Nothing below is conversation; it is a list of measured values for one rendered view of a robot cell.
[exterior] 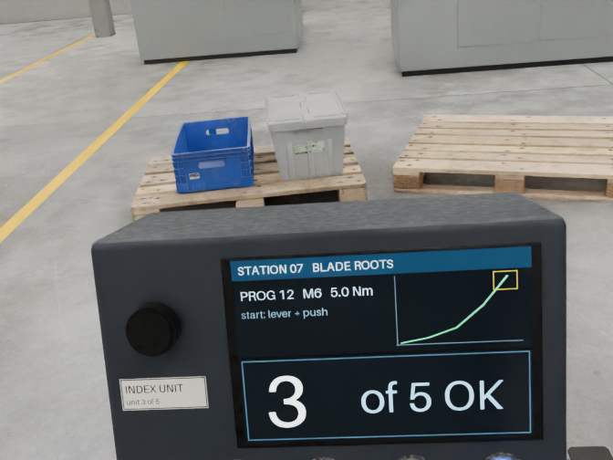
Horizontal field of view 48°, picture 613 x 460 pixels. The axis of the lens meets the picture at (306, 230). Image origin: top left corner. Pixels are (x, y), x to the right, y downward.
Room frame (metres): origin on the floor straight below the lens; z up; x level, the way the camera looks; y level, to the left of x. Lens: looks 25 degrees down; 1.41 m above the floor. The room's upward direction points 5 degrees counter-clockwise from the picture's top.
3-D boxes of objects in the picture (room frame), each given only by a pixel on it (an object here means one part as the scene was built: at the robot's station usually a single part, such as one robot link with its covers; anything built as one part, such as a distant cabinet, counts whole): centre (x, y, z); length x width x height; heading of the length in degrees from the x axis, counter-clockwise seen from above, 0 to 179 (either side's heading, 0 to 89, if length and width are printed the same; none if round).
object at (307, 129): (3.63, -0.05, 0.31); 0.60 x 0.42 x 0.33; 2
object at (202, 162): (3.62, 0.46, 0.25); 0.60 x 0.41 x 0.22; 2
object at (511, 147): (3.68, -1.23, 0.07); 1.20 x 1.00 x 0.15; 69
